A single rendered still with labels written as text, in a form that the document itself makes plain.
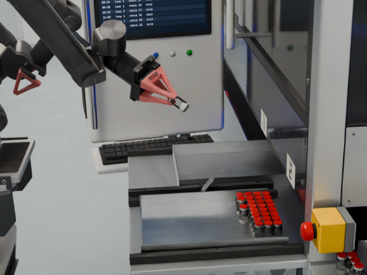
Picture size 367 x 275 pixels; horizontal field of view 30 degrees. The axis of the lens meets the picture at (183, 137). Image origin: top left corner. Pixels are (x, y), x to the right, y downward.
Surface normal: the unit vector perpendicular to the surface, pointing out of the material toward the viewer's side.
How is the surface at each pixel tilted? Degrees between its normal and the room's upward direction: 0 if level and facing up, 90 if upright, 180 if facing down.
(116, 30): 36
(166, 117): 90
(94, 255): 0
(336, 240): 90
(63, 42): 122
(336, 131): 90
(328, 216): 0
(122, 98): 90
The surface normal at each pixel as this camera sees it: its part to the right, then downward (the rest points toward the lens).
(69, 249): -0.03, -0.93
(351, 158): 0.08, 0.36
